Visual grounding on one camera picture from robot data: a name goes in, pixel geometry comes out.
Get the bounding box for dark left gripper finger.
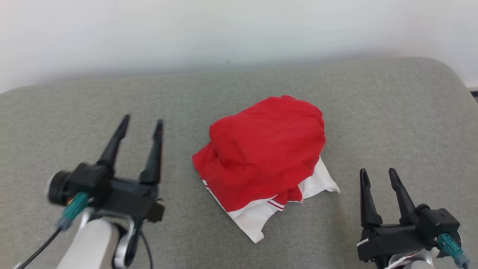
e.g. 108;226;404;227
96;114;131;177
140;119;164;185

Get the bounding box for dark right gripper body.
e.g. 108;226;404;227
356;223;440;262

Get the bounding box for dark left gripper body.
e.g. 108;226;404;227
98;176;165;224

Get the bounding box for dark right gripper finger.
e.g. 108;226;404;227
359;168;384;228
388;167;417;225

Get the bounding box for red shorts with white bands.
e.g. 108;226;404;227
192;142;340;244

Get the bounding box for thin black cable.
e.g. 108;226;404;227
139;231;154;269

